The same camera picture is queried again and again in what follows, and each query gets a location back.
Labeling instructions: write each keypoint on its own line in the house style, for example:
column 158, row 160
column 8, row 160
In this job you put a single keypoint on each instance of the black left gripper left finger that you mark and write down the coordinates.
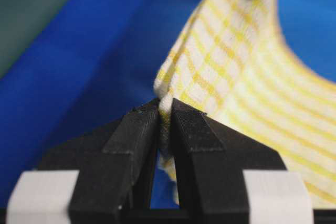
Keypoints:
column 88, row 179

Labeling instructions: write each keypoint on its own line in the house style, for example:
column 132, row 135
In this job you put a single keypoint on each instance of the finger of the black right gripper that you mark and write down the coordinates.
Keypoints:
column 224, row 176

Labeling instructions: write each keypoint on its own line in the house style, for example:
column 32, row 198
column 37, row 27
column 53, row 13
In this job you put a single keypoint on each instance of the yellow checked towel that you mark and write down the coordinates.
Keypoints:
column 231, row 62

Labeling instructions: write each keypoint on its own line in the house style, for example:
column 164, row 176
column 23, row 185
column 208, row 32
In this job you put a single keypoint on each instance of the blue table cloth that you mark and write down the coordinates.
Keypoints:
column 96, row 59

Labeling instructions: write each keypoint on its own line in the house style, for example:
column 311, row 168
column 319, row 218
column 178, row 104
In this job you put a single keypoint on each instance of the green curtain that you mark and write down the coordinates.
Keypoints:
column 21, row 22

